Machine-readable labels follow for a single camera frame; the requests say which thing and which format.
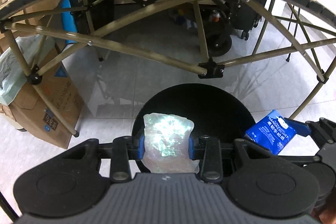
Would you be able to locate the blue tissue packet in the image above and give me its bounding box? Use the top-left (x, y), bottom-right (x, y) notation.
top-left (244, 109), bottom-right (297, 156)

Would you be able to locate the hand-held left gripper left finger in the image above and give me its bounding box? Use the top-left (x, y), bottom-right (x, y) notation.
top-left (61, 134), bottom-right (145, 184)

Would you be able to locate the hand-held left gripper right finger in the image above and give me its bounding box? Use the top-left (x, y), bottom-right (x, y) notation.
top-left (188, 135), bottom-right (273, 184)

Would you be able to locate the khaki folding table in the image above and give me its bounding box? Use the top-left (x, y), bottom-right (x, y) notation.
top-left (0, 0), bottom-right (336, 138)

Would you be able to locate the translucent plastic bag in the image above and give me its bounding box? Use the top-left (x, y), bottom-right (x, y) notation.
top-left (143, 113), bottom-right (200, 174)

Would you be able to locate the blue board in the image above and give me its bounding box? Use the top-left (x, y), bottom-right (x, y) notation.
top-left (59, 0), bottom-right (79, 45)

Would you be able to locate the large plain cardboard box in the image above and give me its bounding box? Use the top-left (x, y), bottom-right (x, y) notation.
top-left (0, 0), bottom-right (65, 54)

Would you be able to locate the green plastic bag liner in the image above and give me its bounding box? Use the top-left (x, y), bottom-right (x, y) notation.
top-left (0, 36), bottom-right (57, 105)

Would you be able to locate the round black bin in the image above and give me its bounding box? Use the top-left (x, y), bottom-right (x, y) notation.
top-left (131, 84), bottom-right (255, 161)

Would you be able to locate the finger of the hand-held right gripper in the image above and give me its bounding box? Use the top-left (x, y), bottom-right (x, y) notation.
top-left (285, 117), bottom-right (336, 152)
top-left (278, 149), bottom-right (328, 164)

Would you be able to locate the printed cardboard box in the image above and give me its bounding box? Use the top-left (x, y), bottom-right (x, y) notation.
top-left (0, 56), bottom-right (83, 149)

